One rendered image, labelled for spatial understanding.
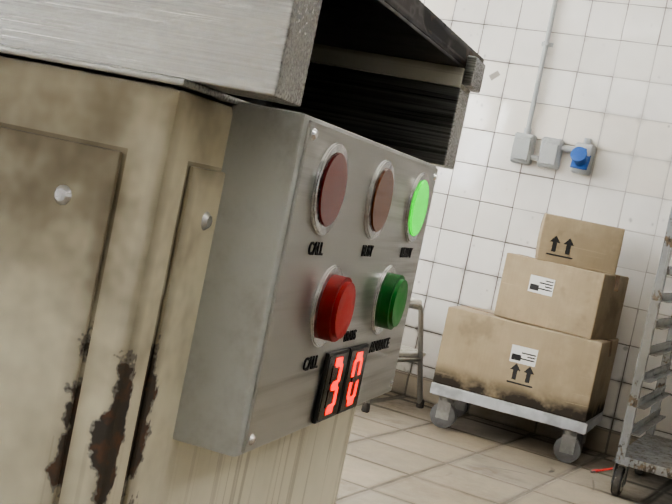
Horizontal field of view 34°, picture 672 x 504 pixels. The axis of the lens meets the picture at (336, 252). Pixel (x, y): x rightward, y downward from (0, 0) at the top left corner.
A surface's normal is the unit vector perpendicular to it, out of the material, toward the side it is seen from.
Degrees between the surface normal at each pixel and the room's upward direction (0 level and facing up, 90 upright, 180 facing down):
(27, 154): 90
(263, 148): 90
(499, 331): 86
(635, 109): 90
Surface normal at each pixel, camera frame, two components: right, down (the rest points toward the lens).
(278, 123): -0.30, -0.01
